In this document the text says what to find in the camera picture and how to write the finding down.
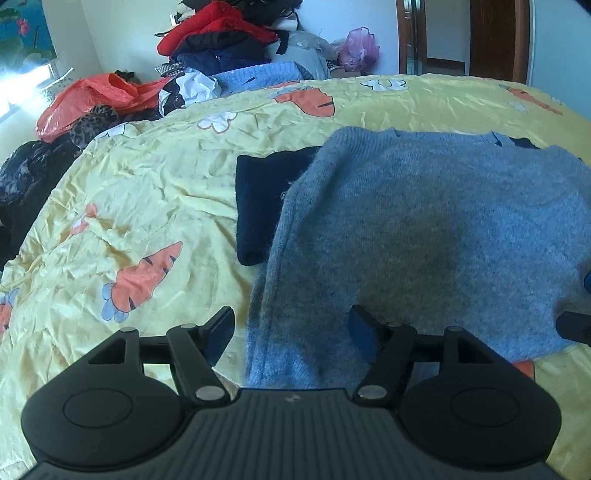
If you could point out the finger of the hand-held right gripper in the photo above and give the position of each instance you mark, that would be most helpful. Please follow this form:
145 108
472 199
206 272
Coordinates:
588 281
575 328

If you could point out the white and black cloth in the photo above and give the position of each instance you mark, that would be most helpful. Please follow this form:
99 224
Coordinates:
191 90

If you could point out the pink plastic bag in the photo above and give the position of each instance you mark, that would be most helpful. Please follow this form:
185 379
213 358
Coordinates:
360 48

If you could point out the blue knit sweater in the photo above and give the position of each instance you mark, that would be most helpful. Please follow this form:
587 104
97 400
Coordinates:
258 76

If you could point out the grey sweater with navy sleeves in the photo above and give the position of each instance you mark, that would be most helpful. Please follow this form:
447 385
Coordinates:
415 217

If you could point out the red jacket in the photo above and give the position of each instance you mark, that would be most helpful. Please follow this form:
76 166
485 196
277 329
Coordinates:
207 23

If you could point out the red plastic bag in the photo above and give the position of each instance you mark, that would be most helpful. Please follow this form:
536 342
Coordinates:
92 99

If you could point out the brown wooden door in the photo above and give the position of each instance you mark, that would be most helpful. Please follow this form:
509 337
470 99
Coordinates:
496 37

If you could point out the black clothing heap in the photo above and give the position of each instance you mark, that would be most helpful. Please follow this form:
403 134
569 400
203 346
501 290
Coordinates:
27 184

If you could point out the dark olive cloth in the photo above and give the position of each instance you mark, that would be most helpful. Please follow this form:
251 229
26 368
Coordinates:
124 77

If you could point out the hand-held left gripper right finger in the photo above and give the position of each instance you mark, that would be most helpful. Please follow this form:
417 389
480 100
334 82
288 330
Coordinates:
362 330

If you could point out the leopard print cloth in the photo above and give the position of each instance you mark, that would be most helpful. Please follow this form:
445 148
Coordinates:
94 127

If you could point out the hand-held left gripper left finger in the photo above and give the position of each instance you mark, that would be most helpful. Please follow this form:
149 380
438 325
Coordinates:
220 330

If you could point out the yellow carrot print bed sheet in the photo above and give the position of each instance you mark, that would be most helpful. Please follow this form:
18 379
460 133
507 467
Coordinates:
152 184

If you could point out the grey jacket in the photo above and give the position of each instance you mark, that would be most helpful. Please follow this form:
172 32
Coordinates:
304 50

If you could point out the wooden door frame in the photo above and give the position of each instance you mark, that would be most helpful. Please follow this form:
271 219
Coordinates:
411 32

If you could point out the black jacket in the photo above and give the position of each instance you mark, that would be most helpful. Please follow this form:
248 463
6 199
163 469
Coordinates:
221 44

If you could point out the navy garment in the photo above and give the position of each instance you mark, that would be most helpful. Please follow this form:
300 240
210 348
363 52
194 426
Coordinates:
217 60

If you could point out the colourful wall painting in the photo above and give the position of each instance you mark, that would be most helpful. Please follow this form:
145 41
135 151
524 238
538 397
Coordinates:
23 32

